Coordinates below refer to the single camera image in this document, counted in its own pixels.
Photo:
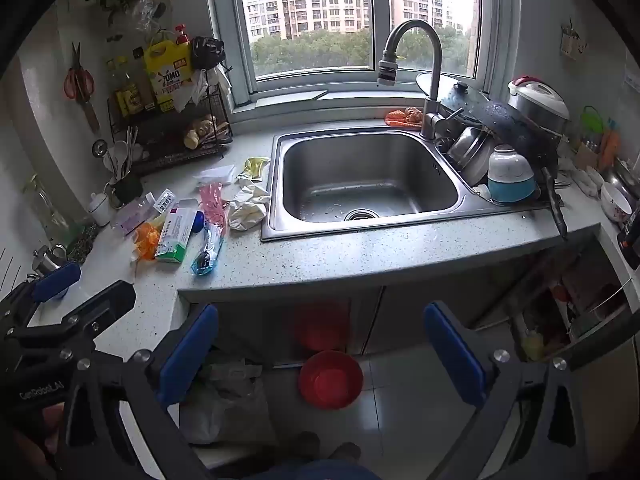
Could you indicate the small white lidded jar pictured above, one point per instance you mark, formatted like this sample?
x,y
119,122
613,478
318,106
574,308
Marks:
x,y
100,210

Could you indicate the wall mounted holder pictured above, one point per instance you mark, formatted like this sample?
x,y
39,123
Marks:
x,y
572,40

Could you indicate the orange plastic tool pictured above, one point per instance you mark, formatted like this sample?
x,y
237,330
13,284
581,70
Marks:
x,y
610,145

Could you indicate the kitchen window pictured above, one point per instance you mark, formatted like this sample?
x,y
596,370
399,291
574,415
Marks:
x,y
310,10

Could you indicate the metal gooseneck faucet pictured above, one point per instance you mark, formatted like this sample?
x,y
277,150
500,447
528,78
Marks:
x,y
435,85

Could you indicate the small metal cup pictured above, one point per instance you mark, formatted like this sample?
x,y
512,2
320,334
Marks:
x,y
47,260

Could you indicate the yellow detergent jug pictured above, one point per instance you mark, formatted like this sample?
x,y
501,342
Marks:
x,y
167,67

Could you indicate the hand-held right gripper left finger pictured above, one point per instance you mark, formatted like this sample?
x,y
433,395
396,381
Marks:
x,y
187,355

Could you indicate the patterned ceramic bowl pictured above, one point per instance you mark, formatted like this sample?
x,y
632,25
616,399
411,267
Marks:
x,y
615,202

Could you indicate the bundle of chopsticks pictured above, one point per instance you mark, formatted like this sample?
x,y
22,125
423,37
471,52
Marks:
x,y
131,150

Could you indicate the glass pot lid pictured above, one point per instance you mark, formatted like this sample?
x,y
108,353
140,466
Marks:
x,y
450,92

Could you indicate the dark sauce bottle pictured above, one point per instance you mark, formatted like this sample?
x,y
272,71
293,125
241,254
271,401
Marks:
x,y
145,85

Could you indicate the red plastic basin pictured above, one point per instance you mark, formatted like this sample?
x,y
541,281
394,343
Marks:
x,y
331,379

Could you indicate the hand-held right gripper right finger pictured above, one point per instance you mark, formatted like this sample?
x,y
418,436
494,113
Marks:
x,y
455,355

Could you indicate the yellow label oil bottle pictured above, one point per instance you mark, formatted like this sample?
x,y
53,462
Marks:
x,y
127,95

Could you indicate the hanging white plastic bags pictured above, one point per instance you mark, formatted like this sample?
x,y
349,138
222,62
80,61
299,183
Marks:
x,y
210,87

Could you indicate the stainless steel bowl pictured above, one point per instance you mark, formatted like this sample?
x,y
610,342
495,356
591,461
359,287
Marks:
x,y
470,152

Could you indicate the blue and white bowl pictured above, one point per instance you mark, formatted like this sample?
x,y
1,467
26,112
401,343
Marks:
x,y
511,175

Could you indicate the person's blue jeans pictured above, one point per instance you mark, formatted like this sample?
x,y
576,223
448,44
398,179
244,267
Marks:
x,y
325,471

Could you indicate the person's dark shoe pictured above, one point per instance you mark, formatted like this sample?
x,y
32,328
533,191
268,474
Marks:
x,y
306,446

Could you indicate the metal sink cabinet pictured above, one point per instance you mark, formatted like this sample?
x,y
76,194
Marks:
x,y
425,315

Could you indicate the orange dish cloth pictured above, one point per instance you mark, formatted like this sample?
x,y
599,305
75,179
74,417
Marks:
x,y
402,117

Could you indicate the black kitchen knife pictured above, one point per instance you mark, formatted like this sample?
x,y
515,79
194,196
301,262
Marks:
x,y
556,205

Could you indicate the yellow sauce packet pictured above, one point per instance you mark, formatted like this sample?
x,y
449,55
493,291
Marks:
x,y
254,169

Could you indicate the white spoon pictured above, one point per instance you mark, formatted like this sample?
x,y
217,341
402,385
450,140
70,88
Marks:
x,y
120,152

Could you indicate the white trash bag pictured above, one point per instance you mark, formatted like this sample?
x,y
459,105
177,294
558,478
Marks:
x,y
225,405

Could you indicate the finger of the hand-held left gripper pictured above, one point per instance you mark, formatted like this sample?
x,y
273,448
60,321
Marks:
x,y
107,300
55,280

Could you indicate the clear glass jar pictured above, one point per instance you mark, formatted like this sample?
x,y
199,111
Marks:
x,y
45,210

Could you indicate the ginger root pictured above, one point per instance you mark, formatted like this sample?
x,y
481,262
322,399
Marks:
x,y
197,132

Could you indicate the dark frying pan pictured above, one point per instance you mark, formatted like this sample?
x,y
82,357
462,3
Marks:
x,y
515,130

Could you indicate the clear purple label bottle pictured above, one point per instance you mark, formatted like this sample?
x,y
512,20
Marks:
x,y
131,215

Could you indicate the crumpled white paper towel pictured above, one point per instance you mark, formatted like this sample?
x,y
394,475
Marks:
x,y
247,207

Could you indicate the silver rice cooker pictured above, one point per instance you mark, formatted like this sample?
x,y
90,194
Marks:
x,y
540,102

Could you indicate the black plastic bag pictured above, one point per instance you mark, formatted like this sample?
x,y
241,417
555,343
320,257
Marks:
x,y
207,52

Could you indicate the green and white box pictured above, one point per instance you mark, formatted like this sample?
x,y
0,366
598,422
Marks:
x,y
175,232

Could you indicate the metal ladle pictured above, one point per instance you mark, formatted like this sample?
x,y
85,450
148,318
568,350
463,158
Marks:
x,y
100,149

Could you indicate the blue round lid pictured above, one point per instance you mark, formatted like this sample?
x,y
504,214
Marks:
x,y
199,221

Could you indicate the stainless steel sink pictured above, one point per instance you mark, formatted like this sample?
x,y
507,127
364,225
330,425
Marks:
x,y
370,185

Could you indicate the pink and teal plastic package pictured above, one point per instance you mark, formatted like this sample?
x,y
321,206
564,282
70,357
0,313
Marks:
x,y
211,205

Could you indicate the green plastic tool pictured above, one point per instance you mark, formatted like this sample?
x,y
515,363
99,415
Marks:
x,y
592,121

